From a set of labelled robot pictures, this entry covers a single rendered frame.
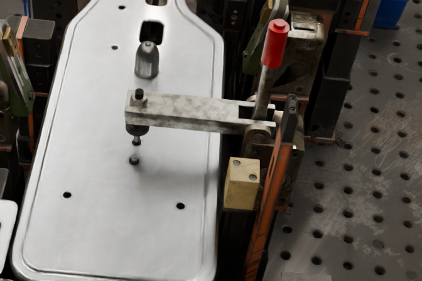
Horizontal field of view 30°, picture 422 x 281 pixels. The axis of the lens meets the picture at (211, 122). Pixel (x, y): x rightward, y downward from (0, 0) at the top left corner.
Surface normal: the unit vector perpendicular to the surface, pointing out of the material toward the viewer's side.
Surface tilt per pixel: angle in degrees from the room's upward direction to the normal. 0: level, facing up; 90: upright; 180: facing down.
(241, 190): 90
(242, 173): 0
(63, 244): 0
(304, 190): 0
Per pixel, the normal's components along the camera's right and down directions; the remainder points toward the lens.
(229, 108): 0.11, -0.66
